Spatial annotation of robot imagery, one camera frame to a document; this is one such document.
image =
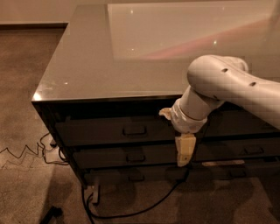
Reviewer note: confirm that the dark drawer cabinet counter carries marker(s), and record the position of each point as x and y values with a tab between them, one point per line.
131	59

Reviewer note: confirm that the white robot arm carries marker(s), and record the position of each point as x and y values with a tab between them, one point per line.
213	80

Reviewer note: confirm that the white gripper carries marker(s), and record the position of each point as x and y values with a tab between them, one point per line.
185	120

